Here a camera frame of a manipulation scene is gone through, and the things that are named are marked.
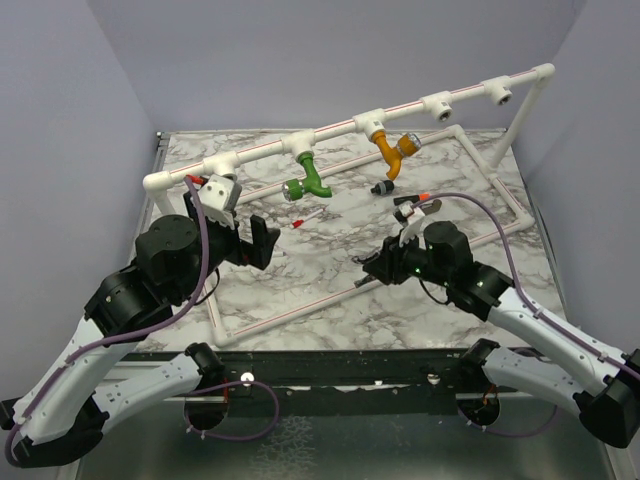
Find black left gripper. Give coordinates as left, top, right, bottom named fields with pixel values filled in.
left=174, top=190, right=282, bottom=301

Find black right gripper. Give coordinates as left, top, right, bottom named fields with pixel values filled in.
left=363, top=226, right=452, bottom=287

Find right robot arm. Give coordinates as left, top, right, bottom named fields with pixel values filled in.
left=356, top=221, right=639, bottom=448

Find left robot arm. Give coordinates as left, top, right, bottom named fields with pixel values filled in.
left=1, top=193, right=281, bottom=469

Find red white marker pen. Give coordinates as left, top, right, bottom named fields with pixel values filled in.
left=291, top=208, right=325, bottom=229

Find green plastic faucet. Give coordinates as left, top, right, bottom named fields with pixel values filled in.
left=282, top=151, right=333, bottom=202

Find orange plastic faucet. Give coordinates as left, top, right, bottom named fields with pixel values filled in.
left=371, top=130, right=422, bottom=181

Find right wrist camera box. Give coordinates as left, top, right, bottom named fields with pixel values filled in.
left=394, top=202, right=431, bottom=246

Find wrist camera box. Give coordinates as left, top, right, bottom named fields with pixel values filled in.
left=394, top=202, right=431, bottom=246
left=198, top=175, right=242, bottom=230

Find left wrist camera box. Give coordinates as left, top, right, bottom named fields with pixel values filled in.
left=198, top=175, right=242, bottom=230

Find white PVC pipe frame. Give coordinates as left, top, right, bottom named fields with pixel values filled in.
left=142, top=63, right=557, bottom=348

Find black mounting rail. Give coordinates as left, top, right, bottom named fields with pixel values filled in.
left=164, top=347, right=521, bottom=419

